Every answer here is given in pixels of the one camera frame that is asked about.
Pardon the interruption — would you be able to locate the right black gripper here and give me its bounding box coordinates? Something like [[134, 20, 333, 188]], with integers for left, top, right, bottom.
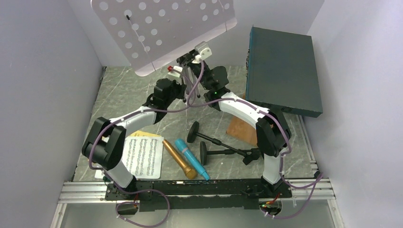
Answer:
[[174, 38, 211, 90]]

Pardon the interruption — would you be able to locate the lilac music stand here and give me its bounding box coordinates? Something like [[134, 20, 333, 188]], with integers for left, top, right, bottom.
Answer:
[[90, 0, 238, 103]]

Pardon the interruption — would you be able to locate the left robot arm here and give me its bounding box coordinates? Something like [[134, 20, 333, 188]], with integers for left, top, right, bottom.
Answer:
[[81, 78, 186, 200]]

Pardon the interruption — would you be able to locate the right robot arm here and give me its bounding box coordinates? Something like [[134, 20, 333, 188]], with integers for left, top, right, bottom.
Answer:
[[176, 51, 291, 197]]

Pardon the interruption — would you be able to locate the black microphone stand upper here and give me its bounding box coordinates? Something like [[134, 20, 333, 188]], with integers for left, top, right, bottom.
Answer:
[[187, 121, 261, 160]]

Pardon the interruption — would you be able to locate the black microphone stand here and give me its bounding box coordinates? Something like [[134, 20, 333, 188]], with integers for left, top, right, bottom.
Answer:
[[187, 121, 261, 160], [200, 142, 261, 166]]

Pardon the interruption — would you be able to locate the blue microphone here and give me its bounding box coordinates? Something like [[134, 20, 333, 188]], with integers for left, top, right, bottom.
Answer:
[[175, 139, 210, 181]]

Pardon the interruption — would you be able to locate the wooden base board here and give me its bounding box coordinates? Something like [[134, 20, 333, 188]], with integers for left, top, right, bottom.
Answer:
[[226, 93, 259, 147]]

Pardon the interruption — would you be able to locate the yellow paper sheet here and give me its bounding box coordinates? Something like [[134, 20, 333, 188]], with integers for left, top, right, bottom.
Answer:
[[128, 130, 161, 137]]

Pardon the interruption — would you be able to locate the dark teal tilted board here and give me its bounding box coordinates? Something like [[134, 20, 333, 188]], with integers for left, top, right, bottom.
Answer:
[[245, 27, 323, 118]]

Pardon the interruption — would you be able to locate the white sheet music page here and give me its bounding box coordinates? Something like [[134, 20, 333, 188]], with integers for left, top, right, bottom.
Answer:
[[94, 135, 164, 180]]

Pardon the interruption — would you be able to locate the gold microphone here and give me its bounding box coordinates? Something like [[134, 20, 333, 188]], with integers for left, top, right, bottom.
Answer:
[[162, 139, 197, 180]]

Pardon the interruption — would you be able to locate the black microphone stand lower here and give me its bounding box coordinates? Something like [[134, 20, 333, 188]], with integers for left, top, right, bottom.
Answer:
[[200, 142, 261, 166]]

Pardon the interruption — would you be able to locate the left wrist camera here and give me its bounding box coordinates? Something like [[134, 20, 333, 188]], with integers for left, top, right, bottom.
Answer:
[[166, 66, 183, 84]]

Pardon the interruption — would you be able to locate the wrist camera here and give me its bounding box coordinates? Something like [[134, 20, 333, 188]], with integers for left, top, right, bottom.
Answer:
[[166, 66, 183, 84], [192, 41, 212, 64]]

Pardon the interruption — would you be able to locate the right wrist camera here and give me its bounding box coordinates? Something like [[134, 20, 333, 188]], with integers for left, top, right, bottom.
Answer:
[[192, 41, 212, 64]]

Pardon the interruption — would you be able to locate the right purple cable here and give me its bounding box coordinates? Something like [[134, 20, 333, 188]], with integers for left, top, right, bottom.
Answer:
[[185, 59, 324, 220]]

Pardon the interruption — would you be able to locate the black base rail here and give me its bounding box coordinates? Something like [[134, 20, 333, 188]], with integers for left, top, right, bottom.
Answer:
[[104, 178, 292, 212]]

